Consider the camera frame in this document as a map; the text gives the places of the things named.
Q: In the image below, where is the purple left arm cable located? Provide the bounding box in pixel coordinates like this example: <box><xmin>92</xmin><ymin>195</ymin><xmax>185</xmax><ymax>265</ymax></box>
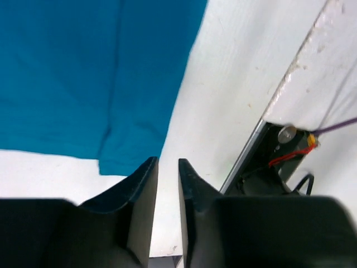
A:
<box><xmin>315</xmin><ymin>117</ymin><xmax>357</xmax><ymax>137</ymax></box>

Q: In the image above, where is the teal blue t shirt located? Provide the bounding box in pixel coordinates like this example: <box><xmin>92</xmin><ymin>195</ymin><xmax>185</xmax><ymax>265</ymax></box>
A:
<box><xmin>1</xmin><ymin>1</ymin><xmax>206</xmax><ymax>175</ymax></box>

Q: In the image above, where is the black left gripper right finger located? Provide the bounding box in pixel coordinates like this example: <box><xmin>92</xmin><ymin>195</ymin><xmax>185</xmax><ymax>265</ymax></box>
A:
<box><xmin>178</xmin><ymin>159</ymin><xmax>356</xmax><ymax>267</ymax></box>

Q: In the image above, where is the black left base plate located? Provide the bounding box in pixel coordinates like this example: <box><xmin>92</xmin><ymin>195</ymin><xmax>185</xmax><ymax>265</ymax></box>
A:
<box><xmin>220</xmin><ymin>120</ymin><xmax>319</xmax><ymax>196</ymax></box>

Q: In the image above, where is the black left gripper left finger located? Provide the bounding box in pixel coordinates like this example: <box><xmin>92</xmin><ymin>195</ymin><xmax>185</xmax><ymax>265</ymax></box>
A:
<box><xmin>1</xmin><ymin>157</ymin><xmax>158</xmax><ymax>267</ymax></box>

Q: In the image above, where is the white front cover board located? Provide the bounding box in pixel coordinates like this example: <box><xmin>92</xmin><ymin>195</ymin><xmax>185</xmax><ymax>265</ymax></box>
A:
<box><xmin>263</xmin><ymin>1</ymin><xmax>356</xmax><ymax>130</ymax></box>

